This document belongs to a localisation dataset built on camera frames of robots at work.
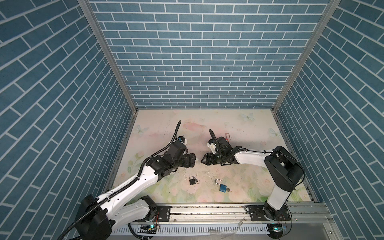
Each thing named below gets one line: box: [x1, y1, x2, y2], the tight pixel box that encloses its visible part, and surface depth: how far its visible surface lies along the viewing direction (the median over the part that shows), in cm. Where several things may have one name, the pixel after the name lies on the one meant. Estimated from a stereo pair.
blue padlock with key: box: [215, 178, 232, 193], surface depth 84 cm
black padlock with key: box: [189, 175, 201, 185], surface depth 86 cm
